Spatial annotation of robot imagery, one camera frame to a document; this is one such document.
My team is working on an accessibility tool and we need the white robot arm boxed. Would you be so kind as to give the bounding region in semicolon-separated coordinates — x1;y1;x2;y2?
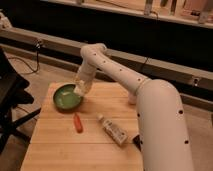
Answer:
75;43;194;171

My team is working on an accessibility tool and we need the green ceramic bowl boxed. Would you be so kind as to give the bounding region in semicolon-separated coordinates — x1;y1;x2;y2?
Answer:
53;84;83;111

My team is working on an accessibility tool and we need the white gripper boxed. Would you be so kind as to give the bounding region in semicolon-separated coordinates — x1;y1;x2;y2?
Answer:
75;75;93;94

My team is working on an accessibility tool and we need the white paper cup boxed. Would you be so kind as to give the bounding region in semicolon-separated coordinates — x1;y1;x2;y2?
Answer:
128;93;136;105

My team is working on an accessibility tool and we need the black cable on floor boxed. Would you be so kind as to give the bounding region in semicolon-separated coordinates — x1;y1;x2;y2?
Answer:
7;39;44;76

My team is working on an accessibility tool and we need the white sponge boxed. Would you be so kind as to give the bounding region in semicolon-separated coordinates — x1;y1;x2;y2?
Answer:
73;86;85;97

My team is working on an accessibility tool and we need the black remote control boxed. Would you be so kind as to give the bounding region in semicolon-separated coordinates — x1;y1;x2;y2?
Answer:
132;135;141;151

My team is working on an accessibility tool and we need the black office chair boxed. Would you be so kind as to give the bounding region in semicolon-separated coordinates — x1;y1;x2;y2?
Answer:
0;46;41;154

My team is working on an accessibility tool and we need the orange carrot toy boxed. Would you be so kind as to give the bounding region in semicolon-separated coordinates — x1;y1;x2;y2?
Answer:
74;114;83;133

